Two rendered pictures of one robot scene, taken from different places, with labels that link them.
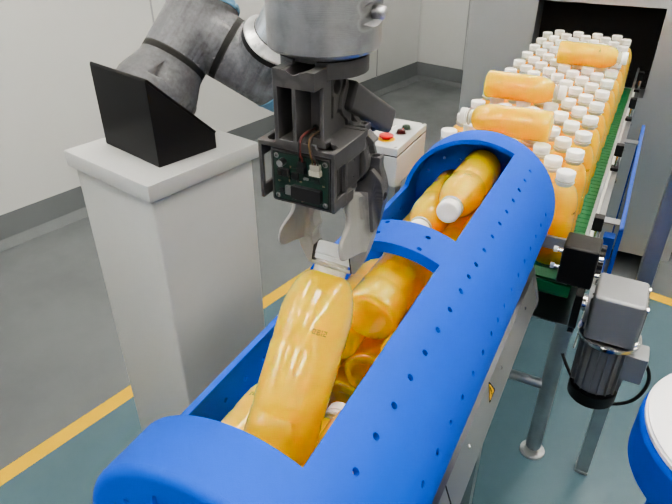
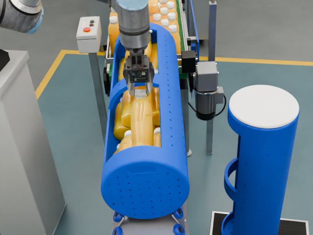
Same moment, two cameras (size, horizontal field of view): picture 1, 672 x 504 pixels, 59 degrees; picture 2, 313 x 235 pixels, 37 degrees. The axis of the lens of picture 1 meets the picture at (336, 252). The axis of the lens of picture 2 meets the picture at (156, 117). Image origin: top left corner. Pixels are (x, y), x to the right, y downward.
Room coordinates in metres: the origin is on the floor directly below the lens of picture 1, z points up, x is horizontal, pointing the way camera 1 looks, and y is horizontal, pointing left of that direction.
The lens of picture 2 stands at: (-0.63, 0.50, 2.21)
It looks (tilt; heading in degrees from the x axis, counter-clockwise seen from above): 39 degrees down; 334
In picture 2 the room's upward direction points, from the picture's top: 4 degrees counter-clockwise
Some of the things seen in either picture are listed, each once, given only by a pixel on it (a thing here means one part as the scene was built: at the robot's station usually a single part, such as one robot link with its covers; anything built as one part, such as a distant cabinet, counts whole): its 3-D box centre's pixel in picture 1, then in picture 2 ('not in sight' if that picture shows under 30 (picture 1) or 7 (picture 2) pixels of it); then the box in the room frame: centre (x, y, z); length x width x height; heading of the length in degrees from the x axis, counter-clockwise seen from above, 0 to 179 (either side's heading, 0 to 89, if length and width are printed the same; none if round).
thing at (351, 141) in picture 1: (321, 127); (137, 60); (0.48, 0.01, 1.45); 0.09 x 0.08 x 0.12; 153
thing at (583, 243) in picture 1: (576, 262); (187, 62); (1.04, -0.51, 0.95); 0.10 x 0.07 x 0.10; 63
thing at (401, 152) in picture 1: (393, 150); (89, 34); (1.41, -0.15, 1.05); 0.20 x 0.10 x 0.10; 153
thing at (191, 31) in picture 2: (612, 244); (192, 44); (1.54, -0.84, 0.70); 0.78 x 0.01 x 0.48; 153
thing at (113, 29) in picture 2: not in sight; (115, 37); (1.39, -0.28, 1.00); 0.07 x 0.07 x 0.19
